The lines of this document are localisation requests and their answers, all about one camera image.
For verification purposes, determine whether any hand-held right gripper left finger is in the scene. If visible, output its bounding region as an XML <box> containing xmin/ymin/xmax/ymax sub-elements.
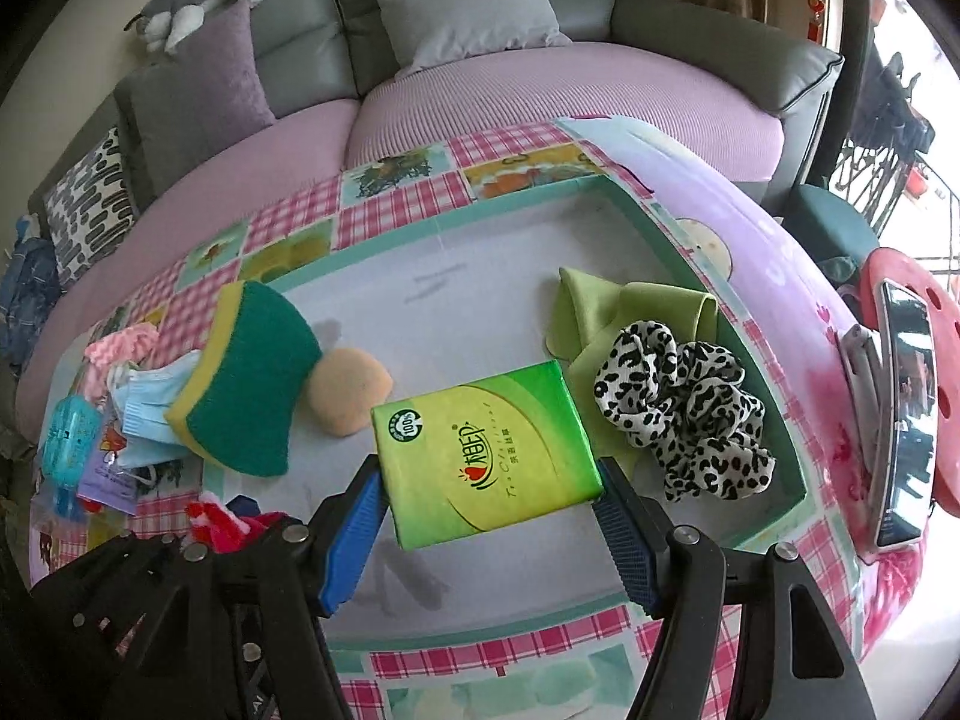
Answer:
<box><xmin>131</xmin><ymin>457</ymin><xmax>389</xmax><ymax>720</ymax></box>

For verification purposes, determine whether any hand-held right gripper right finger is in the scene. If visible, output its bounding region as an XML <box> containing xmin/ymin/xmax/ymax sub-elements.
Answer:
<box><xmin>591</xmin><ymin>456</ymin><xmax>877</xmax><ymax>720</ymax></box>

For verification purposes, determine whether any red white fuzzy scrunchie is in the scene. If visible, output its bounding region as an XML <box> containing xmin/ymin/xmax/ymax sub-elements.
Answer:
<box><xmin>184</xmin><ymin>493</ymin><xmax>263</xmax><ymax>552</ymax></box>

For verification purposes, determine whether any yellow green sponge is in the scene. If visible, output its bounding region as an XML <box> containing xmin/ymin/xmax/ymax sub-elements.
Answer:
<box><xmin>163</xmin><ymin>281</ymin><xmax>323</xmax><ymax>477</ymax></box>

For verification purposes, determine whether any leopard print scrunchie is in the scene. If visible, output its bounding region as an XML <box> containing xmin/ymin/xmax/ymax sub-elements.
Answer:
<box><xmin>592</xmin><ymin>320</ymin><xmax>777</xmax><ymax>503</ymax></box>

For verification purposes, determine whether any round beige puff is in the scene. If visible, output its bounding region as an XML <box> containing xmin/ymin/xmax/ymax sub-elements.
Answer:
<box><xmin>307</xmin><ymin>347</ymin><xmax>393</xmax><ymax>437</ymax></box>

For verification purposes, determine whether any green tissue pack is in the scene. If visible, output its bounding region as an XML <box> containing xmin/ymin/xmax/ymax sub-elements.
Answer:
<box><xmin>370</xmin><ymin>360</ymin><xmax>605</xmax><ymax>550</ymax></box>

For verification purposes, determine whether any pink knitted cloth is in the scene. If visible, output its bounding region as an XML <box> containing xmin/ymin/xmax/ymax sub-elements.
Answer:
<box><xmin>82</xmin><ymin>324</ymin><xmax>162</xmax><ymax>395</ymax></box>

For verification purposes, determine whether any light green cloth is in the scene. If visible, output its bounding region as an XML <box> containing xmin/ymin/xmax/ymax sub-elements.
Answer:
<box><xmin>546</xmin><ymin>266</ymin><xmax>719</xmax><ymax>391</ymax></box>

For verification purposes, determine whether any teal rimmed white tray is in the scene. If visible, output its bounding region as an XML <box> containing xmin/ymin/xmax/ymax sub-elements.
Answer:
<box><xmin>202</xmin><ymin>176</ymin><xmax>809</xmax><ymax>650</ymax></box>

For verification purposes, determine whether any purple packet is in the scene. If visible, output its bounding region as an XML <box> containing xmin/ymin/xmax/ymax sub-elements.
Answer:
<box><xmin>77</xmin><ymin>450</ymin><xmax>143</xmax><ymax>517</ymax></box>

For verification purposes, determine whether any blue face mask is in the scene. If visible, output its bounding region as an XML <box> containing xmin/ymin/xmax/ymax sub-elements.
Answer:
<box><xmin>105</xmin><ymin>351</ymin><xmax>203</xmax><ymax>470</ymax></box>

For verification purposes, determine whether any teal fabric storage box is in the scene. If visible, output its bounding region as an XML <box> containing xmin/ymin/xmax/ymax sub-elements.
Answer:
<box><xmin>39</xmin><ymin>396</ymin><xmax>102</xmax><ymax>500</ymax></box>

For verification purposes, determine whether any grey metal stand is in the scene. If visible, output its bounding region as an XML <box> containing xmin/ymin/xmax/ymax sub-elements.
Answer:
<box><xmin>835</xmin><ymin>324</ymin><xmax>882</xmax><ymax>466</ymax></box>

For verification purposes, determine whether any blue clothing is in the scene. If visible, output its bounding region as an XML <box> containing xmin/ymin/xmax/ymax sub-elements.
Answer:
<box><xmin>0</xmin><ymin>221</ymin><xmax>61</xmax><ymax>376</ymax></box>

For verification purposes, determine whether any silver framed mirror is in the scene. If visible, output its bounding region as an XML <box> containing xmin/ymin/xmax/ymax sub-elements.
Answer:
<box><xmin>870</xmin><ymin>277</ymin><xmax>940</xmax><ymax>550</ymax></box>

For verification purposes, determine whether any cartoon printed blanket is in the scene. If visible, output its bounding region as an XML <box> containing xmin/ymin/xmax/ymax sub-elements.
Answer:
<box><xmin>555</xmin><ymin>116</ymin><xmax>935</xmax><ymax>661</ymax></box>

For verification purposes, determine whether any black white patterned cushion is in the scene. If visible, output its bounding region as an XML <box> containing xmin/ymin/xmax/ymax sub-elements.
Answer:
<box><xmin>41</xmin><ymin>127</ymin><xmax>140</xmax><ymax>290</ymax></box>

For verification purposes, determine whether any dark green stool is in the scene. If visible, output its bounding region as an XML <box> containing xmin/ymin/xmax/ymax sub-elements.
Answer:
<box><xmin>784</xmin><ymin>184</ymin><xmax>880</xmax><ymax>271</ymax></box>

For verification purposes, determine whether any pink plastic stool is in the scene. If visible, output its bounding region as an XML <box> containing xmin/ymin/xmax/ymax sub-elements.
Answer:
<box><xmin>857</xmin><ymin>246</ymin><xmax>960</xmax><ymax>518</ymax></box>

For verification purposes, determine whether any purple cushion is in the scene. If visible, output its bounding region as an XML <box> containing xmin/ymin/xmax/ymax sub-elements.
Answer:
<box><xmin>135</xmin><ymin>0</ymin><xmax>277</xmax><ymax>196</ymax></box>

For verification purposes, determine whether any grey sofa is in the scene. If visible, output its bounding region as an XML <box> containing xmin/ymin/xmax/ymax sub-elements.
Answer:
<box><xmin>0</xmin><ymin>0</ymin><xmax>845</xmax><ymax>458</ymax></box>

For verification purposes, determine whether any black metal railing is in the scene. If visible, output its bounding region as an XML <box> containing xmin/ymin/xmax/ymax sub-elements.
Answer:
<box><xmin>836</xmin><ymin>45</ymin><xmax>960</xmax><ymax>233</ymax></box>

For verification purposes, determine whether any light grey cushion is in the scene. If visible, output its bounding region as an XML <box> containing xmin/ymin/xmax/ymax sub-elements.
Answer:
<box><xmin>365</xmin><ymin>0</ymin><xmax>575</xmax><ymax>76</ymax></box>

